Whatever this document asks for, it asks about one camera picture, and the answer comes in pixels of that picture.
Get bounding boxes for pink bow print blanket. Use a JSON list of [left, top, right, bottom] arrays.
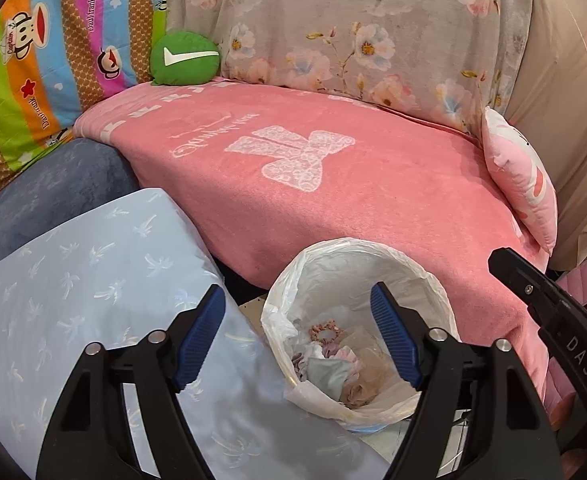
[[73, 80, 550, 406]]

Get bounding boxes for beige sheet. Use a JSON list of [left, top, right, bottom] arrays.
[[503, 0, 587, 271]]

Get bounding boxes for small pink pillow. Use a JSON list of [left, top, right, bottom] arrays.
[[482, 106, 559, 255]]

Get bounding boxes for grey floral quilt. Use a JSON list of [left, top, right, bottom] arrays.
[[166, 0, 535, 136]]

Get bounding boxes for pink scrunchie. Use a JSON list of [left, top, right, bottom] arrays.
[[309, 322, 345, 344]]

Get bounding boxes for light blue knit sock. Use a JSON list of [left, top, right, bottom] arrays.
[[306, 357, 354, 387]]

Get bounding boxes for pale pink cloth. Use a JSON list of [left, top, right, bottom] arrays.
[[334, 347, 363, 367]]

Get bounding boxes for green round cushion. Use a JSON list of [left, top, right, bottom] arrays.
[[149, 31, 221, 86]]

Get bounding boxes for pink quilted garment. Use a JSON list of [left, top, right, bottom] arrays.
[[548, 245, 587, 433]]

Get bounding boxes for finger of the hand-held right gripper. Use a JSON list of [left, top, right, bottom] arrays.
[[488, 247, 587, 431]]

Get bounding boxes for striped monkey print pillow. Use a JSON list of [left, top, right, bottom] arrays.
[[0, 0, 170, 211]]

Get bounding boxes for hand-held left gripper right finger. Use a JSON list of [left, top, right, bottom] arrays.
[[370, 281, 563, 480]]

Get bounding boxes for round bin with white liner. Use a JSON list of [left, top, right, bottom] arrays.
[[260, 237, 461, 434]]

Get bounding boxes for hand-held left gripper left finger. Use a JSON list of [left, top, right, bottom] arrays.
[[36, 284, 226, 480]]

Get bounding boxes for light blue patterned sheet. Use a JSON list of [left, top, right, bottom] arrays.
[[0, 187, 397, 480]]

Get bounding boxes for blue-grey plush pillow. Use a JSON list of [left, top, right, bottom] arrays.
[[0, 137, 141, 278]]

